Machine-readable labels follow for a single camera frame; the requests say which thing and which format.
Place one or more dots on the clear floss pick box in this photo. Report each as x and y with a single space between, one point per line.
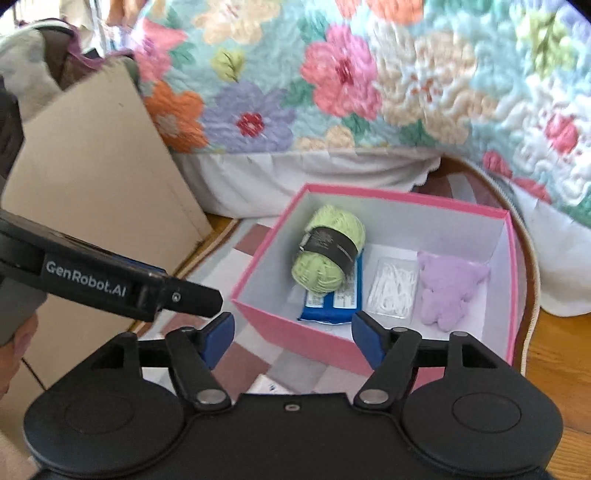
392 288

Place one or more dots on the floral quilt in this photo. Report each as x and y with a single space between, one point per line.
369 69

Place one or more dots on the blue wipes packet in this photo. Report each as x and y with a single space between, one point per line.
346 304

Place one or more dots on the person's left hand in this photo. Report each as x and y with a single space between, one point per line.
18 360

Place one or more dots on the grey white cloth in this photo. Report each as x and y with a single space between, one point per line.
27 69

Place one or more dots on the checkered cartoon rug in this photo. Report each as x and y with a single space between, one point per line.
249 341

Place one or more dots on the beige board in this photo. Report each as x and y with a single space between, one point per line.
92 184

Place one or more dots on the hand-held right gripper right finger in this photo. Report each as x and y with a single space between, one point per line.
367 341

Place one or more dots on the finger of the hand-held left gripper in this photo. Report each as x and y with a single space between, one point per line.
189 295

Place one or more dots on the green yarn ball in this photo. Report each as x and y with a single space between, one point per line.
323 267

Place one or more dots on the pink cardboard box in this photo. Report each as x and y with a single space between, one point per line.
314 339

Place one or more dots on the purple plush toy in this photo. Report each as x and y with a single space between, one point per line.
445 290

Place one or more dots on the white wipes packet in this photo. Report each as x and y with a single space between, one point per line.
270 386

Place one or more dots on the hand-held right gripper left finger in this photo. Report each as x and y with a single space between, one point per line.
220 339

